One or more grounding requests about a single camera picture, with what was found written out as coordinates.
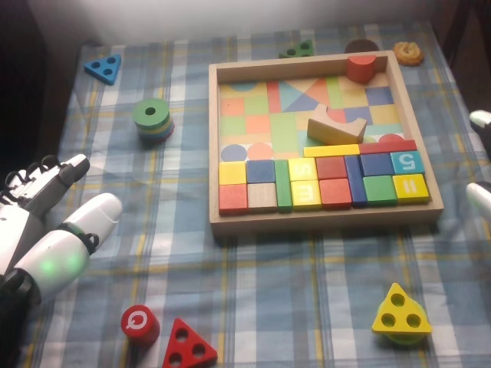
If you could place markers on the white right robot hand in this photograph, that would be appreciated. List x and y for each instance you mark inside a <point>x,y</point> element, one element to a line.
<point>479,197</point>

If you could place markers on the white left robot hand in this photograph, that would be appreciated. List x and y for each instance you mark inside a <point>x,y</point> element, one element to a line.
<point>57,253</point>

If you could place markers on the natural wood arch block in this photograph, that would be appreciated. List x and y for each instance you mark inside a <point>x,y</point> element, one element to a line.
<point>333,132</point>

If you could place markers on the red half cylinder block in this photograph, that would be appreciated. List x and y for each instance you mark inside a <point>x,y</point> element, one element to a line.
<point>360,69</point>

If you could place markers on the red cylinder with white Q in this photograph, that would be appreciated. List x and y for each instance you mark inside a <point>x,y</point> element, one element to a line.
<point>140,333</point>

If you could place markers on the yellow triangle with three holes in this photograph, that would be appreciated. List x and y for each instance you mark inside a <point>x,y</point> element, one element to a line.
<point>399,313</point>

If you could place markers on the wooden tray with printed base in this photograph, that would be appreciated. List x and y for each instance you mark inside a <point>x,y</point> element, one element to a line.
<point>326,220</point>

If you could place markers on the tan flower shaped cookie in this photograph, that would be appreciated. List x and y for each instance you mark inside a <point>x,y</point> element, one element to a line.
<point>412,57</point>

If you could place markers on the red triangle with three holes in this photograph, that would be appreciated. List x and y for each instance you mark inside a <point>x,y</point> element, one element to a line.
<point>186,348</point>

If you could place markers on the blue triangle with three holes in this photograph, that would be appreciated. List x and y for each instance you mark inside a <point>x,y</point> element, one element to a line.
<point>90,69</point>

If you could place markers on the brown round disc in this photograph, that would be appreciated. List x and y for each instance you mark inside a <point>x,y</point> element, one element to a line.
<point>360,46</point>

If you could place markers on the blue plaid table cloth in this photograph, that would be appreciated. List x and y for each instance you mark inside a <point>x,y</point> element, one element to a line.
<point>268,287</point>

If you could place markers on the green triangle with three holes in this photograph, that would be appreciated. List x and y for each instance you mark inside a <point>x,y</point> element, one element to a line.
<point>285,54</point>

